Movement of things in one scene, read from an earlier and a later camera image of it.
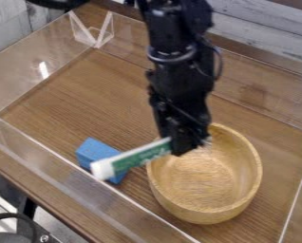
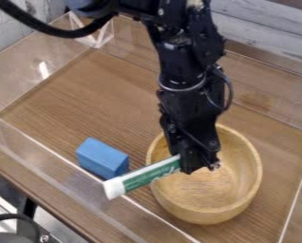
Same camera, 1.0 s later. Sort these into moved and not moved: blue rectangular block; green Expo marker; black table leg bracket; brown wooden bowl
Moved: green Expo marker
Not moved: black table leg bracket; brown wooden bowl; blue rectangular block
